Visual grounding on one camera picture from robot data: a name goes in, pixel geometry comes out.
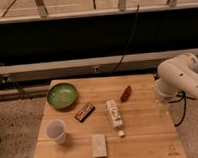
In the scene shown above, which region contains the white plastic bottle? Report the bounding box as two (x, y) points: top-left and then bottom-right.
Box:
(106, 100), (124, 137)

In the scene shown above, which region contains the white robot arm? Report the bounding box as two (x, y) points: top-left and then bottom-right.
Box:
(154, 53), (198, 116)

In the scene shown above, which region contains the small brown oblong object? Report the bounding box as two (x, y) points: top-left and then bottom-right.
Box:
(120, 86), (131, 102)

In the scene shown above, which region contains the white sponge block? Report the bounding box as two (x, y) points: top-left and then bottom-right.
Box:
(92, 134), (108, 158)

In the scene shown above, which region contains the green ceramic bowl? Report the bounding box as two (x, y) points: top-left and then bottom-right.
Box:
(46, 82), (77, 110)

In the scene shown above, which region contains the translucent plastic cup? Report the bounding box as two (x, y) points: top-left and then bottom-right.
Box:
(45, 119), (67, 145)

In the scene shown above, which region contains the black floor cable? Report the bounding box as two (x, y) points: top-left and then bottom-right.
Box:
(167, 90), (198, 128)

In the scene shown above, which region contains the wall power outlet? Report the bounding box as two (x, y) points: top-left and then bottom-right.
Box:
(93, 65), (101, 74)

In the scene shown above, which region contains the black hanging cable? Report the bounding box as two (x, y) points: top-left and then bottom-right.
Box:
(107, 3), (144, 75)

